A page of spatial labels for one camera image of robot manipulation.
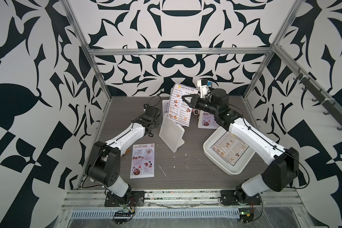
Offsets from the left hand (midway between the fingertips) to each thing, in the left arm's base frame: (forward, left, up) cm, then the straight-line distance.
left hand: (153, 118), depth 91 cm
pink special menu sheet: (-24, +7, -13) cm, 28 cm away
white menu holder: (0, -31, -10) cm, 32 cm away
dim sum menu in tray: (-16, -48, -12) cm, 52 cm away
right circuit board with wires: (-51, -47, -14) cm, 70 cm away
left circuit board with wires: (-49, +16, -17) cm, 54 cm away
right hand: (-4, -16, +23) cm, 29 cm away
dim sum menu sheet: (-7, -15, +16) cm, 23 cm away
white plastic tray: (-27, -36, -6) cm, 46 cm away
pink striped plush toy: (+10, -29, -7) cm, 32 cm away
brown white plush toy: (-16, +16, -11) cm, 25 cm away
